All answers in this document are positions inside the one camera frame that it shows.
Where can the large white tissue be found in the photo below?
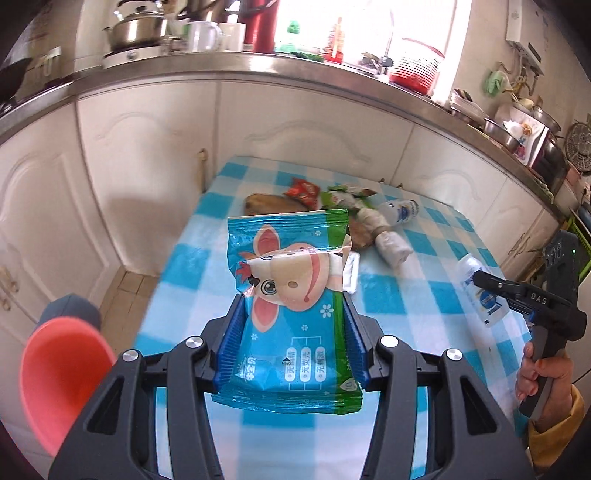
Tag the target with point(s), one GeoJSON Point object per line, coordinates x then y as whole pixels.
{"type": "Point", "coordinates": [392, 247]}

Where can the green plastic rack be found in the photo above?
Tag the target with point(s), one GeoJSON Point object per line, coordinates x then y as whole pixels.
{"type": "Point", "coordinates": [582, 240]}

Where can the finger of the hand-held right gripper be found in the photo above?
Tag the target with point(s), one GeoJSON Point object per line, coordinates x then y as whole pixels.
{"type": "Point", "coordinates": [496, 284]}

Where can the steel bowl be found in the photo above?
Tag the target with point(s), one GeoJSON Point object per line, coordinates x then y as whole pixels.
{"type": "Point", "coordinates": [503, 136]}

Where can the green cloth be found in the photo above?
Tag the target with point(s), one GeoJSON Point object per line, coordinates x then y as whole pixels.
{"type": "Point", "coordinates": [495, 83]}

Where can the grey kitchen counter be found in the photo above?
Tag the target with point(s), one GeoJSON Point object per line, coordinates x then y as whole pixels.
{"type": "Point", "coordinates": [258, 62]}

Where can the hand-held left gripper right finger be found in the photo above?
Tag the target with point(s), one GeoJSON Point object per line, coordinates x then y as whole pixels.
{"type": "Point", "coordinates": [356, 344]}

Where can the red sauce bottle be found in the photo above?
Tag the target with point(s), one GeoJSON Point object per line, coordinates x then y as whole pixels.
{"type": "Point", "coordinates": [334, 41]}

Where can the white water heater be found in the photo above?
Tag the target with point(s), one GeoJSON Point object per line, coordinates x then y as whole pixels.
{"type": "Point", "coordinates": [524, 32]}

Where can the small electric fan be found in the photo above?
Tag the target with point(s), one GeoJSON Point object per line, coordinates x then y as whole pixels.
{"type": "Point", "coordinates": [579, 147]}

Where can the pink plastic bin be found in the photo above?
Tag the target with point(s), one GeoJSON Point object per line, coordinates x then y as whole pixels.
{"type": "Point", "coordinates": [60, 378]}

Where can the silver foil packet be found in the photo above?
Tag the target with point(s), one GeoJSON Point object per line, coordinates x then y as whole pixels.
{"type": "Point", "coordinates": [352, 272]}

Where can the red thermos flask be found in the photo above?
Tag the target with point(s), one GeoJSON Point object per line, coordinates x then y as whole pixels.
{"type": "Point", "coordinates": [259, 25]}

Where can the white kitchen cabinet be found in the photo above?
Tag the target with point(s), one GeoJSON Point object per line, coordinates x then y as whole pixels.
{"type": "Point", "coordinates": [138, 152]}

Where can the blue white checkered tablecloth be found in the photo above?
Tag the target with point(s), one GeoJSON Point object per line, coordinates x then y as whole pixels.
{"type": "Point", "coordinates": [415, 300]}

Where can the white induction stove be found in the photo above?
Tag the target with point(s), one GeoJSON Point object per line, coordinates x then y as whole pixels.
{"type": "Point", "coordinates": [131, 56]}

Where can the white bottle with blue label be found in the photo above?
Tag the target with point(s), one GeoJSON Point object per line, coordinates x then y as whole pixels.
{"type": "Point", "coordinates": [401, 212]}
{"type": "Point", "coordinates": [487, 307]}

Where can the grey stool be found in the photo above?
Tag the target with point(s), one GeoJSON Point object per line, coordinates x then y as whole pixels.
{"type": "Point", "coordinates": [69, 307]}

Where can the brown fruit husk half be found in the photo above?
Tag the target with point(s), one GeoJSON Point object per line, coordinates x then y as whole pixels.
{"type": "Point", "coordinates": [268, 204]}

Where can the white mug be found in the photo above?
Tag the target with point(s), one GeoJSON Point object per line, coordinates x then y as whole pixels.
{"type": "Point", "coordinates": [201, 37]}

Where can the red snack wrapper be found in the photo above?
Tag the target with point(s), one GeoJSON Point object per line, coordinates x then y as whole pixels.
{"type": "Point", "coordinates": [302, 190]}

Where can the green white snack wrapper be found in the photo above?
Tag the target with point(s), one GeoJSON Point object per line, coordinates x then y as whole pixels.
{"type": "Point", "coordinates": [334, 196]}

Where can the brown peel piece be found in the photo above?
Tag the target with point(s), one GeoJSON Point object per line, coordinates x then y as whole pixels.
{"type": "Point", "coordinates": [362, 233]}

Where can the stack of plates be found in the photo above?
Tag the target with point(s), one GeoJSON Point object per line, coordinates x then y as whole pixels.
{"type": "Point", "coordinates": [466, 108]}

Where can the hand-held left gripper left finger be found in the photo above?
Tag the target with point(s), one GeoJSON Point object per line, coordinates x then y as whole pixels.
{"type": "Point", "coordinates": [230, 344]}

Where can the blue wet wipes packet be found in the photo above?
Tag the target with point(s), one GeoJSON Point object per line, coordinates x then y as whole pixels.
{"type": "Point", "coordinates": [286, 295]}

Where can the steel cooking pot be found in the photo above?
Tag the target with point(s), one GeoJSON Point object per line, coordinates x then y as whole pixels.
{"type": "Point", "coordinates": [136, 33]}

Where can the white cup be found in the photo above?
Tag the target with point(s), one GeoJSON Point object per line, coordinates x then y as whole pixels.
{"type": "Point", "coordinates": [233, 37]}

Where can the steel faucet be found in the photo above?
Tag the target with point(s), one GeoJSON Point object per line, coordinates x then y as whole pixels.
{"type": "Point", "coordinates": [385, 46]}

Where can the person's right forearm yellow sleeve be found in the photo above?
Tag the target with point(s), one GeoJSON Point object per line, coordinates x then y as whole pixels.
{"type": "Point", "coordinates": [558, 429]}

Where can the red plastic basket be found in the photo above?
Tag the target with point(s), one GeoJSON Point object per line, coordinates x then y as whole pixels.
{"type": "Point", "coordinates": [415, 67]}

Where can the person's right hand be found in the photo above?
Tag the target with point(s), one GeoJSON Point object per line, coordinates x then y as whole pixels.
{"type": "Point", "coordinates": [545, 374]}

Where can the black wok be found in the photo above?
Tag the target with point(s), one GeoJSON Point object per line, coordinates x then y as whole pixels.
{"type": "Point", "coordinates": [14, 81]}

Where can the green plastic bottle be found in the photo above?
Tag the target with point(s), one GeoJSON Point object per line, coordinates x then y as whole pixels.
{"type": "Point", "coordinates": [293, 39]}

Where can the small crumpled white tissue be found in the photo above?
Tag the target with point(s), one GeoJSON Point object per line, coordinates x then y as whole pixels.
{"type": "Point", "coordinates": [374, 220]}

